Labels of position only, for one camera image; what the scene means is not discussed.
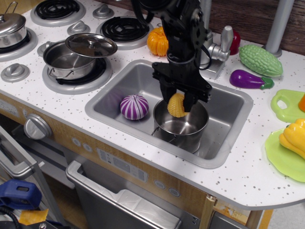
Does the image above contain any silver dishwasher door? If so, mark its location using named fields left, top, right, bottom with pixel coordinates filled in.
left=66, top=160, right=200, bottom=229

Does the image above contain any silver toy faucet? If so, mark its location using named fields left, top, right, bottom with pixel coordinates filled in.
left=200, top=0, right=234, bottom=80

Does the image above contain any steel pot lid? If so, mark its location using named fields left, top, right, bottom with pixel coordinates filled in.
left=65, top=33, right=118, bottom=58

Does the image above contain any grey toy sink basin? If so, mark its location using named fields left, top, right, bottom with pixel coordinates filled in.
left=85, top=60, right=253, bottom=168

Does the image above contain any grey post right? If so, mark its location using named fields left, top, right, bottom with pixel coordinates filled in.
left=263, top=0, right=294, bottom=57

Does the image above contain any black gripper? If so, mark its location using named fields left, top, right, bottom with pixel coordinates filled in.
left=152, top=53, right=212, bottom=112

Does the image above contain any purple white striped toy onion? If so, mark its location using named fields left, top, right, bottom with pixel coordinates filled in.
left=120, top=94, right=149, bottom=120

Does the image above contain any grey stove knob center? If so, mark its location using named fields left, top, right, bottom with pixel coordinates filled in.
left=67, top=21, right=91, bottom=35

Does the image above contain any grey stove knob front left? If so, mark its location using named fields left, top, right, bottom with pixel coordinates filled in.
left=0, top=63, right=30, bottom=83

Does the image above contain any yellow toy corn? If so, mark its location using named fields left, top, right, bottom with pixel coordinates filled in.
left=167, top=93, right=189, bottom=118

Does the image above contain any yellow toy bell pepper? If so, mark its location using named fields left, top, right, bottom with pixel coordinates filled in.
left=279, top=118, right=305, bottom=159

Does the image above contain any yellow tape piece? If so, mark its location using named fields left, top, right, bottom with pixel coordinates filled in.
left=18, top=209, right=49, bottom=226

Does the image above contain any black coil burner back left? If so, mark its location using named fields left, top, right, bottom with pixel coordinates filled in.
left=30, top=0, right=86, bottom=27

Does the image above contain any green toy bitter melon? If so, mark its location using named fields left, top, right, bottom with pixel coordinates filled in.
left=239, top=44, right=283, bottom=77

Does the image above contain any red toy apple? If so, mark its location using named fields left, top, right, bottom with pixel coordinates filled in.
left=230, top=30, right=241, bottom=55

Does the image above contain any light green toy cutting board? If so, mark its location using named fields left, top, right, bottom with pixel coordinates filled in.
left=270, top=89, right=305, bottom=123

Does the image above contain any purple toy eggplant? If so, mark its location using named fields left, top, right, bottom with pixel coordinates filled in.
left=229, top=70, right=274, bottom=90

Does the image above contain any grey stove knob middle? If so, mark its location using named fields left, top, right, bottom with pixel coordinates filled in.
left=37, top=41, right=53, bottom=57

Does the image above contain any grey stove knob back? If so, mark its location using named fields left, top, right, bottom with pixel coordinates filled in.
left=92, top=3, right=114, bottom=20

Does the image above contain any blue clamp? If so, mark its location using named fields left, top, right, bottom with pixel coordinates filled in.
left=0, top=179, right=42, bottom=210

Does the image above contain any orange toy pumpkin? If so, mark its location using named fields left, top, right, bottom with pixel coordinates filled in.
left=147, top=27, right=169, bottom=56

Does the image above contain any steel pot on stove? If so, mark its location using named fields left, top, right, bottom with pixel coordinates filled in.
left=43, top=41, right=96, bottom=80

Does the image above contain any silver oven door handle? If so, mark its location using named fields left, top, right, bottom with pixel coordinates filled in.
left=0, top=127, right=37, bottom=180

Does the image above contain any light green toy plate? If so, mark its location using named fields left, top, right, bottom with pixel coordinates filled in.
left=264, top=128, right=305, bottom=183

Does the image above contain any black coil burner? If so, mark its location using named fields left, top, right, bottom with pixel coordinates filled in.
left=42, top=58, right=112, bottom=95
left=96, top=16, right=153, bottom=51
left=30, top=0, right=86, bottom=27

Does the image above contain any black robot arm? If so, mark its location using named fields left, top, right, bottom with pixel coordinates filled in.
left=132, top=0, right=212, bottom=112

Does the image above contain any lidded steel pot far left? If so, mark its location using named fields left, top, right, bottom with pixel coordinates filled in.
left=0, top=1, right=27, bottom=49

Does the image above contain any orange toy piece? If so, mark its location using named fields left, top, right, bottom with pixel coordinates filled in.
left=298, top=94, right=305, bottom=112

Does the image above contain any steel pot in sink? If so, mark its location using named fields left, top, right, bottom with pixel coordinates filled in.
left=152, top=100, right=209, bottom=153

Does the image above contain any grey oven dial knob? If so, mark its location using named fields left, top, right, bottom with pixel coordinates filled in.
left=23, top=114, right=52, bottom=140

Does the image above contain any black coil burner back right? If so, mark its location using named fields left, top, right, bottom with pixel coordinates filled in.
left=96, top=16, right=153, bottom=51

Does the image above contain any grey stove knob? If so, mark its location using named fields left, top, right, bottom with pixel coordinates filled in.
left=67, top=21, right=91, bottom=35
left=0, top=63, right=30, bottom=83
left=92, top=3, right=114, bottom=20
left=37, top=41, right=53, bottom=57

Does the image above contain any black coil burner front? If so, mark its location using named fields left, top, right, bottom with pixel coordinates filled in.
left=42, top=58, right=112, bottom=95

